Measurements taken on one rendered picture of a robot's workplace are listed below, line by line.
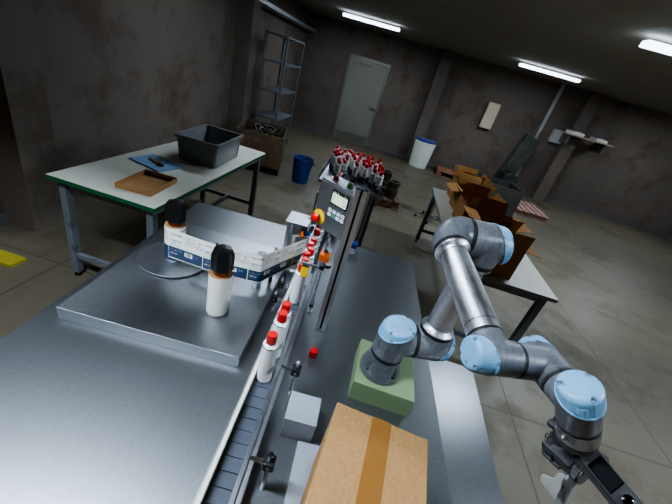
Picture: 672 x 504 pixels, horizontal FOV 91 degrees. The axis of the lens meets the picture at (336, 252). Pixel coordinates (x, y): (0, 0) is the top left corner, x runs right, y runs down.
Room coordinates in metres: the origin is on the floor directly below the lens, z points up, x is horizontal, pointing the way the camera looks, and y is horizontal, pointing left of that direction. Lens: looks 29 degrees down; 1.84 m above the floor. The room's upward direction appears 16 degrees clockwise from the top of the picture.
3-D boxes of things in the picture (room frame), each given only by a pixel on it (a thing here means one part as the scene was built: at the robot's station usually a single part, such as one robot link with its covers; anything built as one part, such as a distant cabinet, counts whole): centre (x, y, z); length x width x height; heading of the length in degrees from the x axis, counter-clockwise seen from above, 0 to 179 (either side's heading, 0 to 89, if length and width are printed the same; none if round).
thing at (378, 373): (0.91, -0.28, 0.97); 0.15 x 0.15 x 0.10
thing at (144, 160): (2.51, 1.60, 0.81); 0.32 x 0.24 x 0.01; 73
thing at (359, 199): (1.14, -0.03, 1.17); 0.04 x 0.04 x 0.67; 1
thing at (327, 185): (1.20, 0.03, 1.38); 0.17 x 0.10 x 0.19; 56
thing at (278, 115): (7.19, 2.01, 1.02); 1.05 x 0.44 x 2.04; 177
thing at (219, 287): (1.01, 0.40, 1.03); 0.09 x 0.09 x 0.30
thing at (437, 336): (0.94, -0.41, 1.29); 0.15 x 0.12 x 0.55; 102
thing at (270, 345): (0.77, 0.12, 0.98); 0.05 x 0.05 x 0.20
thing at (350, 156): (3.57, 0.04, 0.98); 0.57 x 0.46 x 0.21; 91
